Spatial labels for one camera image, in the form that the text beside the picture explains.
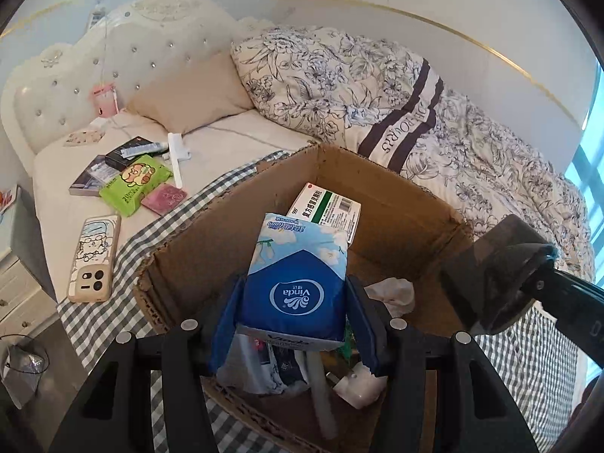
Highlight black round object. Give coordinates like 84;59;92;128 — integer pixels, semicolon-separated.
439;215;558;336

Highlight grey strip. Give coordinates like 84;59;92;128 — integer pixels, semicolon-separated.
306;352;338;441

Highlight blue Vinda tissue pack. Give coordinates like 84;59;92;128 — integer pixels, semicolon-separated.
237;213;348;351

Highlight white nightstand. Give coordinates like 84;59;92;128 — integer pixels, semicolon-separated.
0;187;59;337

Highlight phone with cartoon case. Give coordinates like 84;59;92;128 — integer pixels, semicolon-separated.
66;214;121;304

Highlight crumpled white tissue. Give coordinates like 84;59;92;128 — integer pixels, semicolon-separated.
364;277;416;318

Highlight brown cardboard box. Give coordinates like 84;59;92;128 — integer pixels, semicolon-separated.
134;145;473;452

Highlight green wet wipes pack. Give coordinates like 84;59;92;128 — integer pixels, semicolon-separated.
99;154;172;217

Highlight pink small packet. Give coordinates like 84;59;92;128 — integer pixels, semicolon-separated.
141;183;187;216

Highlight grey book on bed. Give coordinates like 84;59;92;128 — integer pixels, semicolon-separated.
69;156;119;197

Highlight black box on bed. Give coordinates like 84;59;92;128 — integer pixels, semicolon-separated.
105;136;168;171

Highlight white green medicine box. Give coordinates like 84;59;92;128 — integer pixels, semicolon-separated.
288;182;361;244

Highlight floral patterned duvet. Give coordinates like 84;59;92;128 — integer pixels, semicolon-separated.
230;26;595;279

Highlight white charger stick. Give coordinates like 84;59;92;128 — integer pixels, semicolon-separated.
168;133;190;189

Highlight beige pillow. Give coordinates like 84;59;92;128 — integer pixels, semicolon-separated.
126;51;254;134

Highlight white tufted headboard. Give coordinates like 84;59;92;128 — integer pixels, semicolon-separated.
1;0;265;171

